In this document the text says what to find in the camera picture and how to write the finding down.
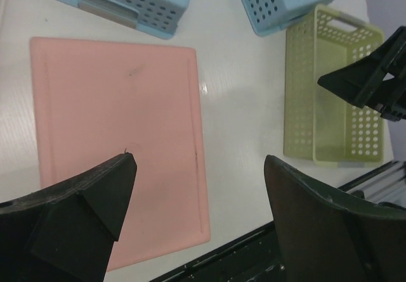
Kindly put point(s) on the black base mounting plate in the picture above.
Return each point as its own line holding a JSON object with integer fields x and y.
{"x": 254, "y": 256}

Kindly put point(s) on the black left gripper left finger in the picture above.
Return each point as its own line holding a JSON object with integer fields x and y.
{"x": 66, "y": 232}

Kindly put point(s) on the pink plastic basket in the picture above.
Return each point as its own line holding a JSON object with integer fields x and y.
{"x": 96, "y": 99}

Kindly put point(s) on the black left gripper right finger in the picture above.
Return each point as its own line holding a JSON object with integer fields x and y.
{"x": 326, "y": 234}

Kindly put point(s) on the aluminium rail frame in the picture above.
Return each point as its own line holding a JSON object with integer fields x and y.
{"x": 384, "y": 185}

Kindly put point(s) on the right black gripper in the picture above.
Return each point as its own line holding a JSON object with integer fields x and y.
{"x": 376, "y": 81}

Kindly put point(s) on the green plastic basket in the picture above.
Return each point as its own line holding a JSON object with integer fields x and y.
{"x": 319, "y": 126}

